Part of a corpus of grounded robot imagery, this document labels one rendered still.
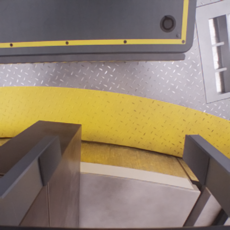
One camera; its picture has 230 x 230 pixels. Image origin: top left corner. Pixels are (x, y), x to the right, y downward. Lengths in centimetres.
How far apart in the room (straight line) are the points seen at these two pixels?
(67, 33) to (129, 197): 58
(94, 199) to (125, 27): 59
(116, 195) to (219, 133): 65
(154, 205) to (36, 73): 78
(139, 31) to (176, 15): 10
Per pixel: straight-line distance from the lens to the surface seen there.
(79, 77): 82
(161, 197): 69
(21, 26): 56
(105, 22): 49
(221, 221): 82
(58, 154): 16
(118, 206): 70
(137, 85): 81
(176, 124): 90
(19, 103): 95
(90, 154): 77
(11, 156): 37
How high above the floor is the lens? 80
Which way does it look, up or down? 74 degrees down
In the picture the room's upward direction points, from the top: 178 degrees counter-clockwise
